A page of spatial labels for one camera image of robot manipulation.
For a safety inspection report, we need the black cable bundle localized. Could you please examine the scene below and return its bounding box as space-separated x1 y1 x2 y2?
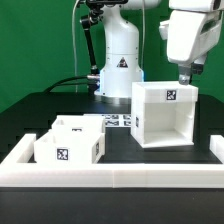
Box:
43 75 101 93

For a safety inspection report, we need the white hanging cable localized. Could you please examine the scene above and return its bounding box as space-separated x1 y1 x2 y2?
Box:
71 0 82 93

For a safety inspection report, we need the white drawer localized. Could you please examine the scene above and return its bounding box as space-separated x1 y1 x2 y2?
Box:
34 130 105 165
51 115 105 134

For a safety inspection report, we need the white front drawer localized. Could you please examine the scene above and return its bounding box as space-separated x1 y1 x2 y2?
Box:
34 130 105 165

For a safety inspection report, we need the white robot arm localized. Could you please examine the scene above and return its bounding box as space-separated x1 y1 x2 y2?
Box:
86 0 224 103

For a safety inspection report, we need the white U-shaped fence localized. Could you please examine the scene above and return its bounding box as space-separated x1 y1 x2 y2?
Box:
0 134 224 188

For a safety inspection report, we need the marker tag sheet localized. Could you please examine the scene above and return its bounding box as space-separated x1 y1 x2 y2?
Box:
85 114 131 128

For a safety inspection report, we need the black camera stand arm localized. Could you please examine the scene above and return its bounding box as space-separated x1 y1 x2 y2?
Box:
80 0 99 76

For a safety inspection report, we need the white drawer cabinet box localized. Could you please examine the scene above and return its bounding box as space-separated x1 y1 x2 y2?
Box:
131 81 198 148

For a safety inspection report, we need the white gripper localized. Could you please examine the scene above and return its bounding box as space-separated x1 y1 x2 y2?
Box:
159 10 222 85

